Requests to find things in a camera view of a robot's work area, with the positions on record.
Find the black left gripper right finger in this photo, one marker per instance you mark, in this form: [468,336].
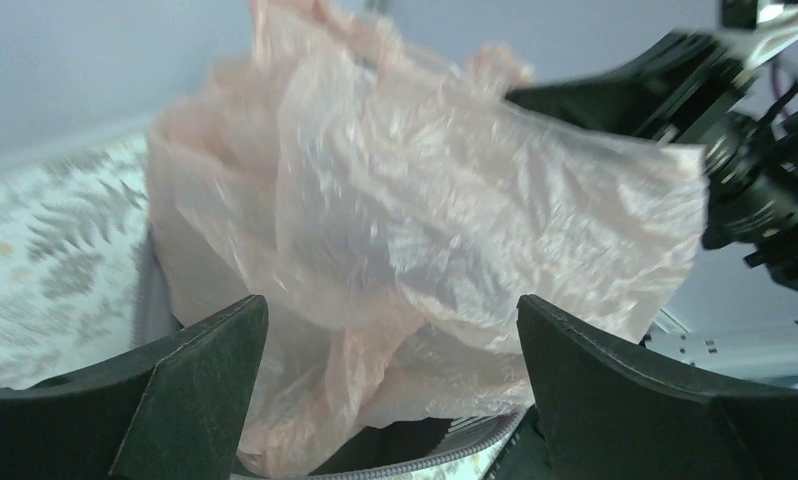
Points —
[611,409]

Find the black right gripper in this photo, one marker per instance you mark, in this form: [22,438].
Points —
[683,90]

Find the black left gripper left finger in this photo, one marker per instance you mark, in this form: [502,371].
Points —
[171,409]

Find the grey slotted trash bin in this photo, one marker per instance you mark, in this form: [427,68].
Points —
[401,448]

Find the pink plastic trash bag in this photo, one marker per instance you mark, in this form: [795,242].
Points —
[392,214]

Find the floral patterned table mat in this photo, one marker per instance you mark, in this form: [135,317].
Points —
[72,233]

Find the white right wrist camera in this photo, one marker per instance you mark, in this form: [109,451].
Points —
[755,32]

